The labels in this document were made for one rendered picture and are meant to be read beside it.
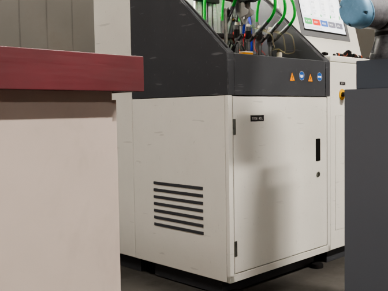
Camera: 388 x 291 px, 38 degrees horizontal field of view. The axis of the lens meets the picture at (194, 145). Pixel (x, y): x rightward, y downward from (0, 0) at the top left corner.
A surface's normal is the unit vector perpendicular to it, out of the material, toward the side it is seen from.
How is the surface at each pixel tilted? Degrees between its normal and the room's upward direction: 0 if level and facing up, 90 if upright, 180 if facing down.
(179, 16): 90
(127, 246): 90
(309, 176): 90
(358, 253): 90
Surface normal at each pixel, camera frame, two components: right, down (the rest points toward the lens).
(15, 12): 0.72, 0.03
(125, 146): -0.72, 0.05
